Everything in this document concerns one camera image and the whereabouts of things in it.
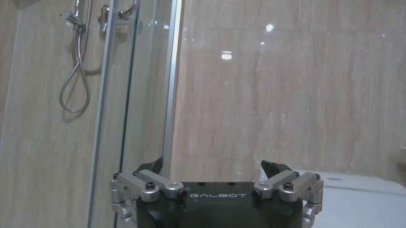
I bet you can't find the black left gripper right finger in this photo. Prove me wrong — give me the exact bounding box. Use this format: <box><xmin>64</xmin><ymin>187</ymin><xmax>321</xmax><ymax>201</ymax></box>
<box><xmin>253</xmin><ymin>160</ymin><xmax>325</xmax><ymax>228</ymax></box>

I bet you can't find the chrome shower door handle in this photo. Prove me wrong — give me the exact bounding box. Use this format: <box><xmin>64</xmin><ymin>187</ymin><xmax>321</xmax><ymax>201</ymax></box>
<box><xmin>98</xmin><ymin>0</ymin><xmax>140</xmax><ymax>34</ymax></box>

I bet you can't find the chrome shower hose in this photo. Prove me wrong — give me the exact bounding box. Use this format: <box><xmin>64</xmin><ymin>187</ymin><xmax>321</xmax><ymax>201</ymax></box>
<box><xmin>59</xmin><ymin>23</ymin><xmax>91</xmax><ymax>113</ymax></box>

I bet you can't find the aluminium shower frame post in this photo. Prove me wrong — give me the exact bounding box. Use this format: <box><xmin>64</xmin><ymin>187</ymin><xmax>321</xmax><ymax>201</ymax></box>
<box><xmin>162</xmin><ymin>0</ymin><xmax>184</xmax><ymax>178</ymax></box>

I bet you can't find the glass shower door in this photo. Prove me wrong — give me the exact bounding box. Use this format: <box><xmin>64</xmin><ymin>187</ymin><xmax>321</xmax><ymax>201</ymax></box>
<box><xmin>0</xmin><ymin>0</ymin><xmax>178</xmax><ymax>228</ymax></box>

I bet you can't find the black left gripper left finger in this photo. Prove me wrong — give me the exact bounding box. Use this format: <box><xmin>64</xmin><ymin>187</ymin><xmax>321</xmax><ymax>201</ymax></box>
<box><xmin>110</xmin><ymin>156</ymin><xmax>184</xmax><ymax>228</ymax></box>

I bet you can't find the chrome shower mixer valve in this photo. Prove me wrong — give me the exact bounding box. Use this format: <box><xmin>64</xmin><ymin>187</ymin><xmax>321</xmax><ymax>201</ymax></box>
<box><xmin>62</xmin><ymin>0</ymin><xmax>90</xmax><ymax>30</ymax></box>

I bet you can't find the white toilet tank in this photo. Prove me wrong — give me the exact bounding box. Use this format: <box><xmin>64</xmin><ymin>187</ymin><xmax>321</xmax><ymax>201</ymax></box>
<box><xmin>259</xmin><ymin>169</ymin><xmax>406</xmax><ymax>228</ymax></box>

